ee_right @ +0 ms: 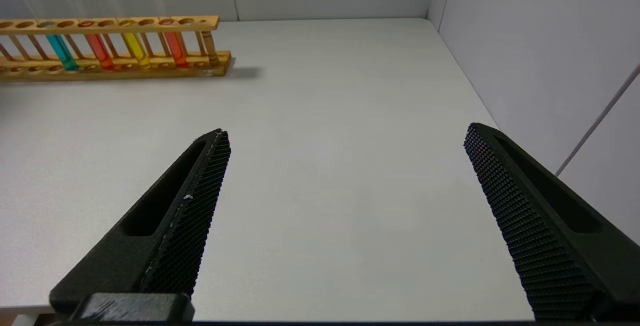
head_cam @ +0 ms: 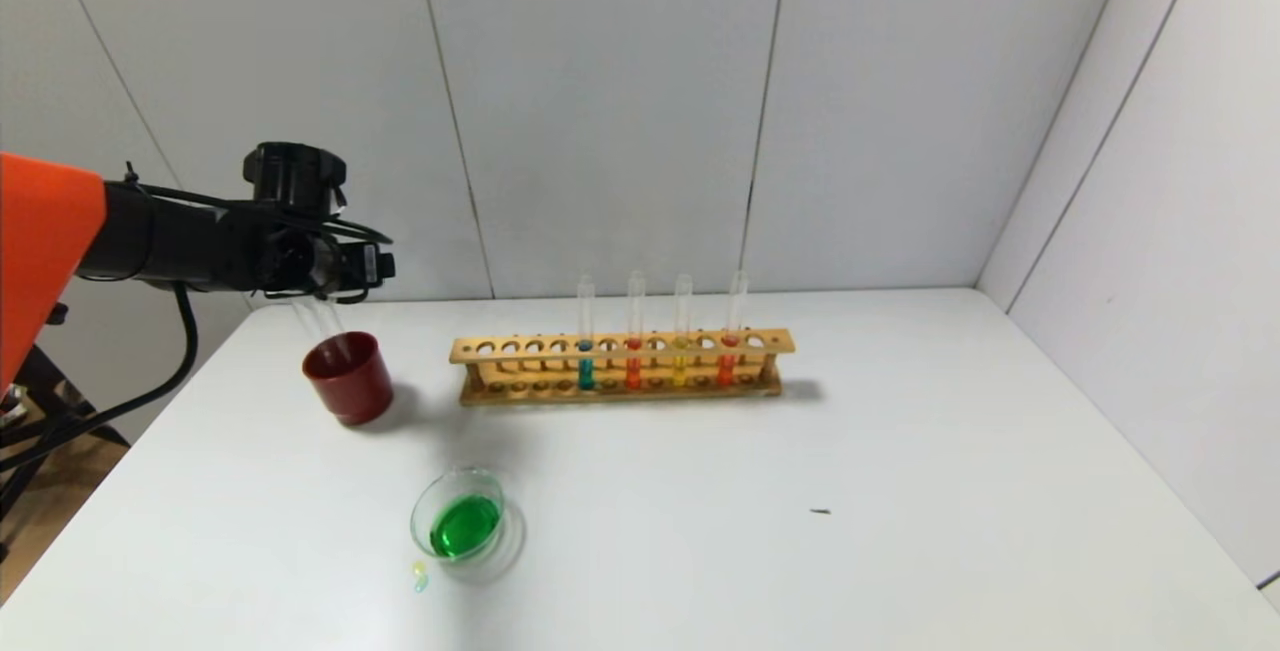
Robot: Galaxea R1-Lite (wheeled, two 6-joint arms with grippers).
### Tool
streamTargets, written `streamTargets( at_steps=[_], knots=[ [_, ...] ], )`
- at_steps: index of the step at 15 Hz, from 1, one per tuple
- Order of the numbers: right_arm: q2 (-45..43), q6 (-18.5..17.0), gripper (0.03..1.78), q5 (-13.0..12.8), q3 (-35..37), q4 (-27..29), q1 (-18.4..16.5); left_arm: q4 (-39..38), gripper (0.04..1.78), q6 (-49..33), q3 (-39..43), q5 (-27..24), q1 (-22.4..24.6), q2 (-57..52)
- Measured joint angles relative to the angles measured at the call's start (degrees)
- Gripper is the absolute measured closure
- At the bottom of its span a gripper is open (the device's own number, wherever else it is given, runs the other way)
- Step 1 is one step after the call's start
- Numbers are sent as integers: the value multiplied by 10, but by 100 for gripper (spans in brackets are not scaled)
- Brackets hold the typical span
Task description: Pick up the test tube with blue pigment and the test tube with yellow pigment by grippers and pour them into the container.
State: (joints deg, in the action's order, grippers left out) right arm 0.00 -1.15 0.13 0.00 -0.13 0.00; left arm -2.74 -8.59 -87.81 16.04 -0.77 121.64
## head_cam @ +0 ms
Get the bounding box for red pigment glass test tube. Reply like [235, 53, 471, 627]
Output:
[716, 268, 747, 389]
[625, 270, 647, 392]

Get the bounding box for wooden test tube rack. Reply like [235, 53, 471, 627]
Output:
[448, 327, 797, 408]

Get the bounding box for clear glass dish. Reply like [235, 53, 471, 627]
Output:
[409, 467, 509, 566]

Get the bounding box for red cup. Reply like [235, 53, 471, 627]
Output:
[302, 331, 395, 427]

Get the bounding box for black stand legs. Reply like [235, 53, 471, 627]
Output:
[0, 306, 131, 532]

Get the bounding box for thick black cable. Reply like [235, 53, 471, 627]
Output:
[0, 283, 199, 472]

